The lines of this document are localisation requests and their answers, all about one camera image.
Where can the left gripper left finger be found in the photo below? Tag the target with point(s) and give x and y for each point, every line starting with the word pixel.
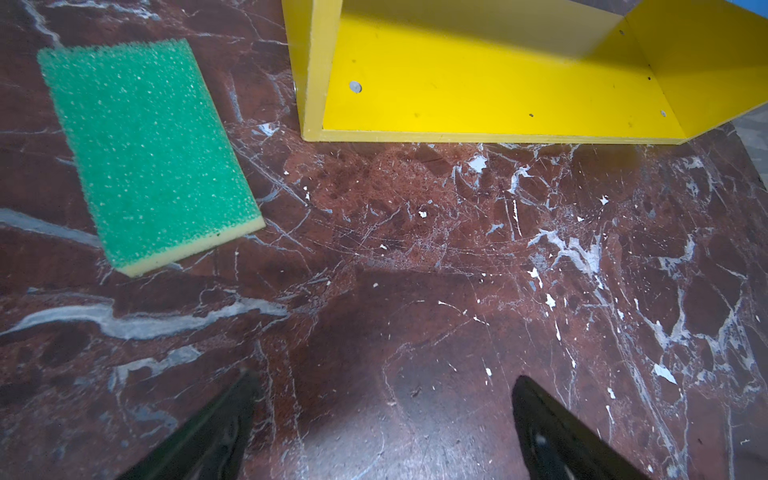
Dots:
pixel 212 443

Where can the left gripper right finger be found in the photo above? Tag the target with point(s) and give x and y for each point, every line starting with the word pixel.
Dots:
pixel 555 444

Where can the green sponge near shelf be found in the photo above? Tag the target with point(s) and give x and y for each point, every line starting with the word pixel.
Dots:
pixel 156 167

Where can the yellow pink blue shelf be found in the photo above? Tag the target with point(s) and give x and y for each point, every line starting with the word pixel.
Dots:
pixel 524 71

